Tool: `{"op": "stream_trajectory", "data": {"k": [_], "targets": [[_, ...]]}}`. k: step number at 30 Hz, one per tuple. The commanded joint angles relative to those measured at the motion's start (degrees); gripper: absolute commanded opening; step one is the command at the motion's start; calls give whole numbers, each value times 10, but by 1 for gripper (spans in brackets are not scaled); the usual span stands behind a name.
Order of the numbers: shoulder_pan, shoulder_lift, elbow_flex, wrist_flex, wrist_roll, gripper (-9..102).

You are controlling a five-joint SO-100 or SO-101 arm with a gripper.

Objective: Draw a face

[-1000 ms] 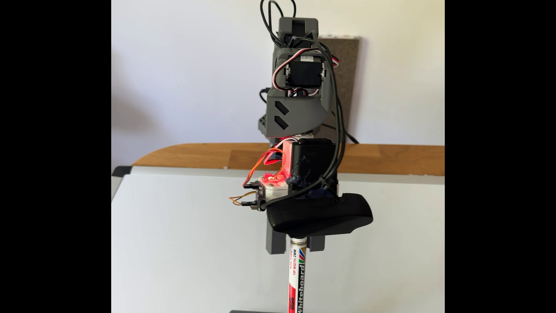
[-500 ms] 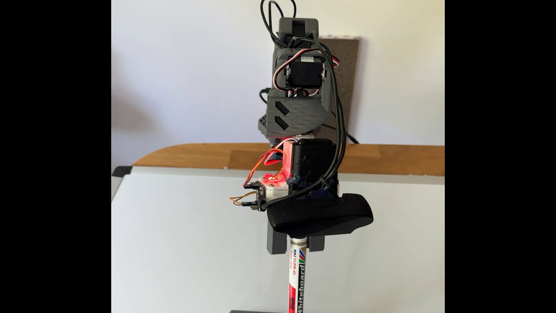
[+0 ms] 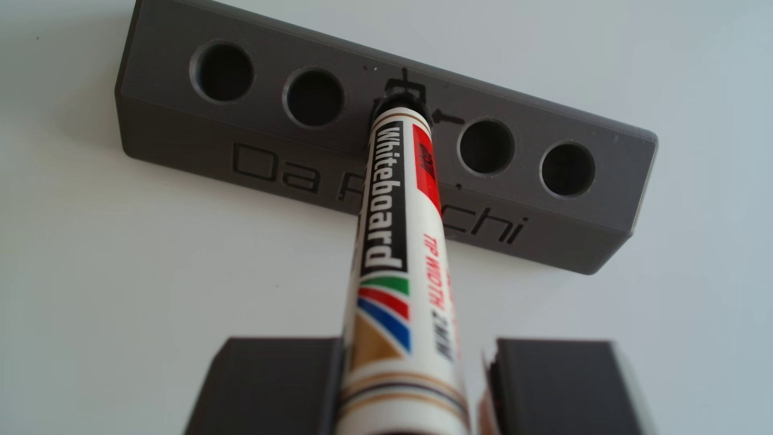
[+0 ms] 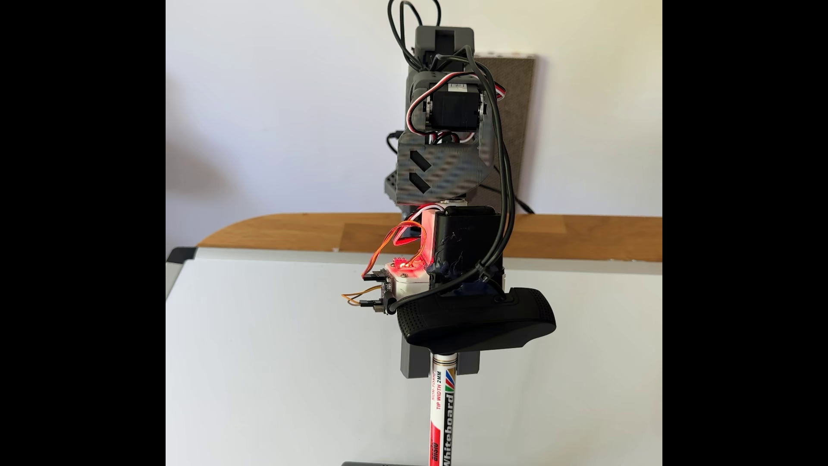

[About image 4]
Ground white whiteboard marker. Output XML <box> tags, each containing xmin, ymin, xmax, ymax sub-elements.
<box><xmin>428</xmin><ymin>353</ymin><xmax>459</xmax><ymax>466</ymax></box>

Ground black oval webcam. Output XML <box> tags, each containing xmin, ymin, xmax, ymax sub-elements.
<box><xmin>396</xmin><ymin>287</ymin><xmax>557</xmax><ymax>355</ymax></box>

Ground small circuit board with pins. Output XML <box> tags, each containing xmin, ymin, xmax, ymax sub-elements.
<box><xmin>343</xmin><ymin>262</ymin><xmax>405</xmax><ymax>316</ymax></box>

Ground whiteboard with aluminium frame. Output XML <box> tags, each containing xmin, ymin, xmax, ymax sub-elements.
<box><xmin>166</xmin><ymin>247</ymin><xmax>663</xmax><ymax>466</ymax></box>

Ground brown panel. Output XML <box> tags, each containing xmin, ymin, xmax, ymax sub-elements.
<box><xmin>475</xmin><ymin>55</ymin><xmax>536</xmax><ymax>214</ymax></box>

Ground orange and red wires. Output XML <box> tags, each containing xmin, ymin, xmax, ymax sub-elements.
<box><xmin>362</xmin><ymin>207</ymin><xmax>437</xmax><ymax>280</ymax></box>

